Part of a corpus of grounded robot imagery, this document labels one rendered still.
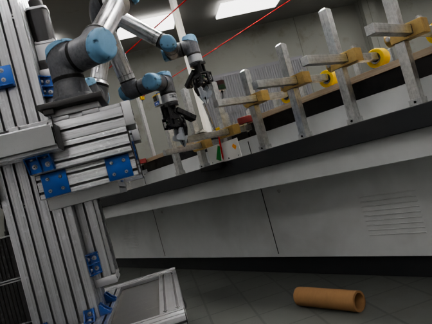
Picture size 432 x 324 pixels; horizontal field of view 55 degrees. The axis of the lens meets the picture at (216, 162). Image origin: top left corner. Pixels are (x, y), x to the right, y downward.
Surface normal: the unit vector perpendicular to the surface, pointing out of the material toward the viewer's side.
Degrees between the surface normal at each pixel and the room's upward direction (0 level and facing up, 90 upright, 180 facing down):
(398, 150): 90
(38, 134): 90
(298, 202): 90
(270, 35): 90
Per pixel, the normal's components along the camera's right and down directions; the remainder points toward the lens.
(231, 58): 0.14, -0.06
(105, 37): 0.88, -0.15
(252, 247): -0.75, 0.18
